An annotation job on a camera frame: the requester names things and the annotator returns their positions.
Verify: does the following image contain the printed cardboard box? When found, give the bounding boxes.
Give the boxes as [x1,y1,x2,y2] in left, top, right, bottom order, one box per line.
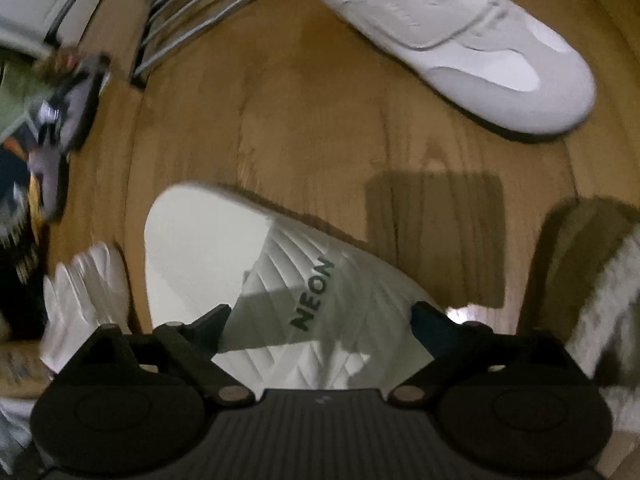
[0,340,57,402]

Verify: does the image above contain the metal shoe rack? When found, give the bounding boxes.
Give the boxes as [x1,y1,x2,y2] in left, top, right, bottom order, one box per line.
[129,0,326,92]

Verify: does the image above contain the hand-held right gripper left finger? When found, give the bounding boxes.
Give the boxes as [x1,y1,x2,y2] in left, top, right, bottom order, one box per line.
[60,304,257,406]

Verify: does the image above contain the white ribbed slide sandal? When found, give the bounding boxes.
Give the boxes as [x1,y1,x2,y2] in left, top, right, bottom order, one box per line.
[144,182,446,391]
[42,242,132,376]

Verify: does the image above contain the brown suede fur-lined slipper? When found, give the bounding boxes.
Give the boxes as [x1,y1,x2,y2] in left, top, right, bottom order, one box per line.
[530,197,640,433]

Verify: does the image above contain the grey clog with bat charm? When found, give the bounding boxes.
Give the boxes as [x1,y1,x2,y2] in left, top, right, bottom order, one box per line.
[27,52,112,223]

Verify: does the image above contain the white strap sneaker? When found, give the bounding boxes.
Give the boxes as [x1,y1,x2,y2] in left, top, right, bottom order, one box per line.
[310,0,598,137]

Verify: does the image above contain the black printed bag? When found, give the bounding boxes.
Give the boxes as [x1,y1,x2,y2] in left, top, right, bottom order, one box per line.
[0,145,57,333]

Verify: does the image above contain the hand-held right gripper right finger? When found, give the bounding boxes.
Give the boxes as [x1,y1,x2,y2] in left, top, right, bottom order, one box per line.
[390,301,594,407]

